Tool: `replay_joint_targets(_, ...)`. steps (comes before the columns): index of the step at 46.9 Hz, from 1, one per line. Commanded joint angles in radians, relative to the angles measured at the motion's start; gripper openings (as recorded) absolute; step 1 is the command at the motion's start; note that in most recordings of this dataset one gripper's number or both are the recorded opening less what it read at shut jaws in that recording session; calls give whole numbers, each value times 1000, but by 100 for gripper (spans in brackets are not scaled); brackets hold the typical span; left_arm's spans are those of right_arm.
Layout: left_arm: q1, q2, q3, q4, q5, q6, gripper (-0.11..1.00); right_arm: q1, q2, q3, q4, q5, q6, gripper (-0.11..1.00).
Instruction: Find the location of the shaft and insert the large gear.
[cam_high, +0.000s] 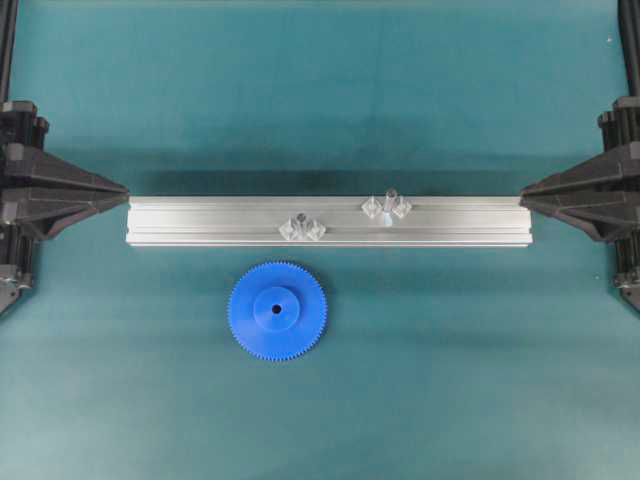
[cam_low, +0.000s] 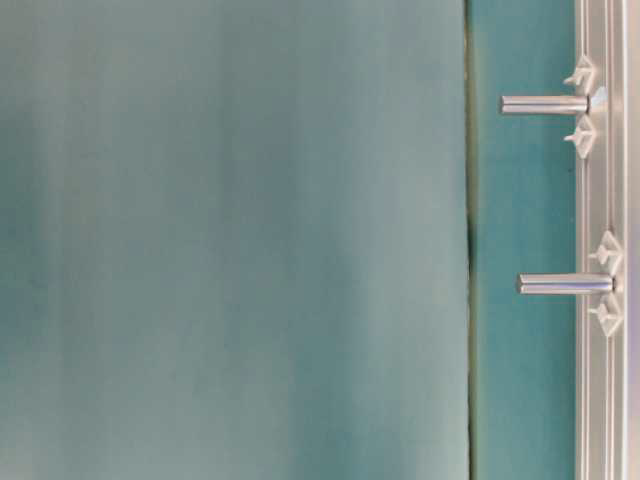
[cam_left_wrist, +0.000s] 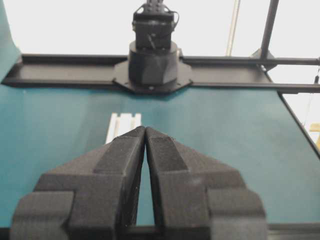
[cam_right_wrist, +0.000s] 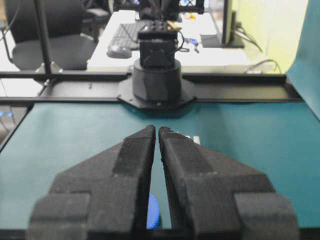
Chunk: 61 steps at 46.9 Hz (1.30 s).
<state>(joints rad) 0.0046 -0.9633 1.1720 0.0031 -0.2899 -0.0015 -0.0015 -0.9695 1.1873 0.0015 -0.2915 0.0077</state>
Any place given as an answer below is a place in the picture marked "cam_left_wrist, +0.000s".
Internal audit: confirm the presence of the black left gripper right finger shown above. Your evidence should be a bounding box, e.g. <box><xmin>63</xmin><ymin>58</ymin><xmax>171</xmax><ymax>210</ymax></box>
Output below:
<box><xmin>145</xmin><ymin>127</ymin><xmax>268</xmax><ymax>240</ymax></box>

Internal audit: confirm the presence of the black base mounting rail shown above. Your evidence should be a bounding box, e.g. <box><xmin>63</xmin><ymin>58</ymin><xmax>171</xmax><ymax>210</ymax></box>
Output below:
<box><xmin>2</xmin><ymin>54</ymin><xmax>320</xmax><ymax>95</ymax></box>

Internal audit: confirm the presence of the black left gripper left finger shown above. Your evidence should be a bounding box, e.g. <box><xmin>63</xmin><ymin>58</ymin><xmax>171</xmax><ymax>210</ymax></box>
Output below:
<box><xmin>9</xmin><ymin>126</ymin><xmax>145</xmax><ymax>240</ymax></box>

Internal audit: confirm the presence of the silver aluminium extrusion rail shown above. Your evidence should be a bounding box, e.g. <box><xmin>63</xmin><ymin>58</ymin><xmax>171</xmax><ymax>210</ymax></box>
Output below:
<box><xmin>105</xmin><ymin>112</ymin><xmax>142</xmax><ymax>144</ymax></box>

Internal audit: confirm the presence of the black frame upright post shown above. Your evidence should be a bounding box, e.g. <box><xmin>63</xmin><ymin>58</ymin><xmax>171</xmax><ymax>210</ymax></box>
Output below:
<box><xmin>251</xmin><ymin>0</ymin><xmax>279</xmax><ymax>60</ymax></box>

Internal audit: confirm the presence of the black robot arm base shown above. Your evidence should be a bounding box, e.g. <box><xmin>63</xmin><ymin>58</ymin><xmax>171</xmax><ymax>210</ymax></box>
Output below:
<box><xmin>112</xmin><ymin>0</ymin><xmax>192</xmax><ymax>95</ymax></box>

